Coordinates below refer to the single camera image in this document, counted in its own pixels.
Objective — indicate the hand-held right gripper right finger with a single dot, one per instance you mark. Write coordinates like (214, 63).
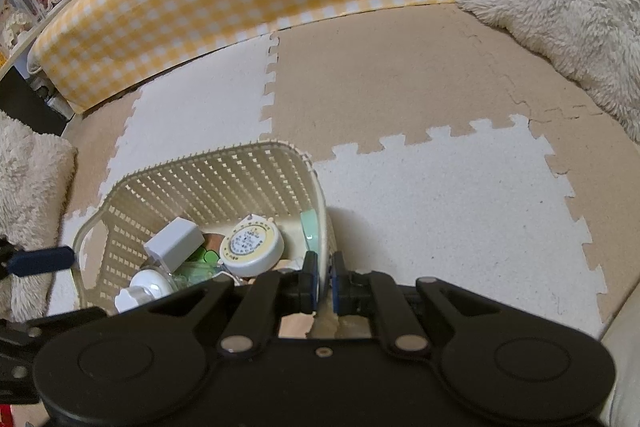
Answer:
(337, 292)

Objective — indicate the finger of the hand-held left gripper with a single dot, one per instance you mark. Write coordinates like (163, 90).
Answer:
(40, 259)
(55, 324)

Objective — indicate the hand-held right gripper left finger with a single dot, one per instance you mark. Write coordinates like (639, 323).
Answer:
(311, 282)

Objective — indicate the mint green round compact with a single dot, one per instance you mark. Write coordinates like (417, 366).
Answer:
(310, 232)

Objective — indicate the white round tape measure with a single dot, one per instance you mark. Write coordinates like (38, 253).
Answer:
(250, 247)

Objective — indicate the white plastic knob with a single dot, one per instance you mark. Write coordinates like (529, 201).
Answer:
(145, 287)

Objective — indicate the white power adapter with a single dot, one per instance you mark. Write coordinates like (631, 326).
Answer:
(172, 244)

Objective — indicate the cream plastic basket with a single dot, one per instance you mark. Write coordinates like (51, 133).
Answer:
(200, 187)

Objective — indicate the white foam mat tile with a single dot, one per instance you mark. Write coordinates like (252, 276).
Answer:
(200, 107)
(450, 217)

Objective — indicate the beige foam mat tile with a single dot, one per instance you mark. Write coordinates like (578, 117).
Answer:
(400, 77)

